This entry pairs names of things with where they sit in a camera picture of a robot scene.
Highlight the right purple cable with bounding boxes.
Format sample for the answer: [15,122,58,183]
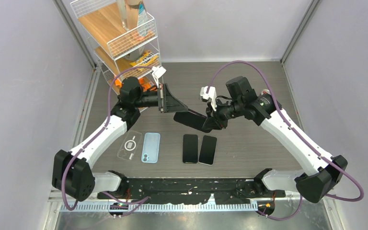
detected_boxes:
[204,60,365,221]

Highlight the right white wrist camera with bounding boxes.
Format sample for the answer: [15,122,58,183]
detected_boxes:
[200,86,217,111]

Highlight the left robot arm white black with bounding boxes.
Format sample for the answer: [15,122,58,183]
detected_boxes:
[52,77,188,209]

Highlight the black phone case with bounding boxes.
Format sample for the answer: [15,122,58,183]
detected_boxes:
[173,110,212,133]

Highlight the red bull can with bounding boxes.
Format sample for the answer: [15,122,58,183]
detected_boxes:
[261,89,271,95]

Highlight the purple cable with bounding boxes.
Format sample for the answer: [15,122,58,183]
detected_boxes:
[60,66,161,218]
[204,60,365,221]

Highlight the black phone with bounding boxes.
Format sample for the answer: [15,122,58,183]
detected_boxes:
[198,135,217,165]

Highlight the blue white bottle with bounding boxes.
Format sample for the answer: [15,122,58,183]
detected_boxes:
[137,1,148,37]

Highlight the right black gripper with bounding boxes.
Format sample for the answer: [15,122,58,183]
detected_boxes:
[203,98,243,131]

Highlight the clear bottle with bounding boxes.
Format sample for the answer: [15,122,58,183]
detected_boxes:
[116,0,129,32]

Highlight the white wire shelf rack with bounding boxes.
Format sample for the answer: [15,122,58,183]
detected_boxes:
[70,0,161,94]

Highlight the clear phone case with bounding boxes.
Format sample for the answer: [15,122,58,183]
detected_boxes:
[117,130,143,161]

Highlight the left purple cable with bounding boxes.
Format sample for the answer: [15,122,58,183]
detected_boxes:
[60,66,161,218]

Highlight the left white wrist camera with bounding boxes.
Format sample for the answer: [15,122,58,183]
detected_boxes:
[151,66,166,86]

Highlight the yellow snack bag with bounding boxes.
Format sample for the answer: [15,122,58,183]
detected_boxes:
[129,50,159,67]

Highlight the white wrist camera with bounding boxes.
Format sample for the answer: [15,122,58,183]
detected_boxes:
[200,86,217,111]
[151,66,166,86]

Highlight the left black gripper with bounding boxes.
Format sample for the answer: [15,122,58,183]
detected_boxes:
[134,83,188,113]

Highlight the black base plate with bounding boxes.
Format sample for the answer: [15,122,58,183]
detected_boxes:
[110,178,285,205]

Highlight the orange snack packs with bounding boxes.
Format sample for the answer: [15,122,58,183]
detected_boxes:
[114,76,156,96]

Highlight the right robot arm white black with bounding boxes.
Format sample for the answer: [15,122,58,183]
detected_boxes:
[200,76,347,203]

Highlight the light blue phone case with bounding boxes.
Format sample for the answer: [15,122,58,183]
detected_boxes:
[141,133,161,163]

